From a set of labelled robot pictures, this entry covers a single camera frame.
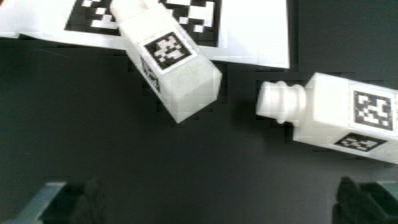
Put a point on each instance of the white table leg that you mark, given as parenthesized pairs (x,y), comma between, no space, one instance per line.
(343,114)
(178,71)

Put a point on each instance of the white marker tag sheet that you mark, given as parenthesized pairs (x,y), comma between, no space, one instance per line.
(237,27)

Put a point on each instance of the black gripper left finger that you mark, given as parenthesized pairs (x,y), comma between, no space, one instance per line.
(77,207)

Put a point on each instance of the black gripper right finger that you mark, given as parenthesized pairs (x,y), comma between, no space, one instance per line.
(366,202)

